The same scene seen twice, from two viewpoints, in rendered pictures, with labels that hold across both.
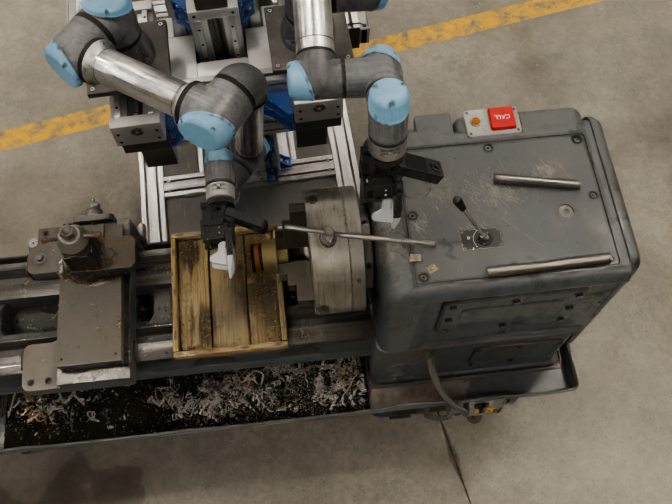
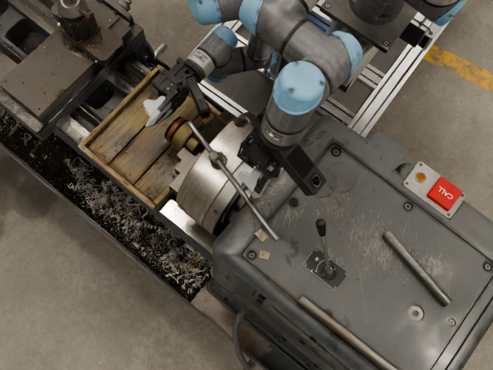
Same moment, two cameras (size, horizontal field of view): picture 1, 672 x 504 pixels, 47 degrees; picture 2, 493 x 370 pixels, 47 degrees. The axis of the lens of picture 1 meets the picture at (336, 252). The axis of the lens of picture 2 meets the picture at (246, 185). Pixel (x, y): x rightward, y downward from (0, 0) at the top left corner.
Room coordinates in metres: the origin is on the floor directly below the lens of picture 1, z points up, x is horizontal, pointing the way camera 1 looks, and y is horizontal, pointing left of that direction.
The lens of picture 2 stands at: (0.44, -0.30, 2.49)
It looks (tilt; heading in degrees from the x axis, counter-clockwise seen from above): 72 degrees down; 36
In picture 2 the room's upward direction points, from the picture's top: 10 degrees clockwise
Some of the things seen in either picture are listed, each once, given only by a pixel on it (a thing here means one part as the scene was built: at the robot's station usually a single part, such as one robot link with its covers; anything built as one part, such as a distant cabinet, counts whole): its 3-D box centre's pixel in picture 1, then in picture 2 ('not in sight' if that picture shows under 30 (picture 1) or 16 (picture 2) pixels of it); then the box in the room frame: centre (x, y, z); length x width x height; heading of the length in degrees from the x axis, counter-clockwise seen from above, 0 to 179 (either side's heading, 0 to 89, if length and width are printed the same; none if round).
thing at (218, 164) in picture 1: (219, 170); (217, 46); (1.04, 0.31, 1.07); 0.11 x 0.08 x 0.09; 6
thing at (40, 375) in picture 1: (79, 303); (60, 56); (0.74, 0.69, 0.90); 0.47 x 0.30 x 0.06; 6
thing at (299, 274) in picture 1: (302, 286); (185, 178); (0.71, 0.08, 1.08); 0.12 x 0.11 x 0.05; 6
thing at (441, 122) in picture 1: (433, 130); (381, 154); (1.05, -0.24, 1.24); 0.09 x 0.08 x 0.03; 96
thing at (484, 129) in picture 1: (490, 126); (431, 192); (1.07, -0.39, 1.23); 0.13 x 0.08 x 0.05; 96
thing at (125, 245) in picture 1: (98, 259); (89, 37); (0.82, 0.62, 0.99); 0.20 x 0.10 x 0.05; 96
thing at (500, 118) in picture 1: (501, 118); (444, 194); (1.07, -0.41, 1.26); 0.06 x 0.06 x 0.02; 6
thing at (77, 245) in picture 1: (71, 237); (71, 3); (0.82, 0.65, 1.13); 0.08 x 0.08 x 0.03
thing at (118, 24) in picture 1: (108, 15); not in sight; (1.34, 0.56, 1.33); 0.13 x 0.12 x 0.14; 149
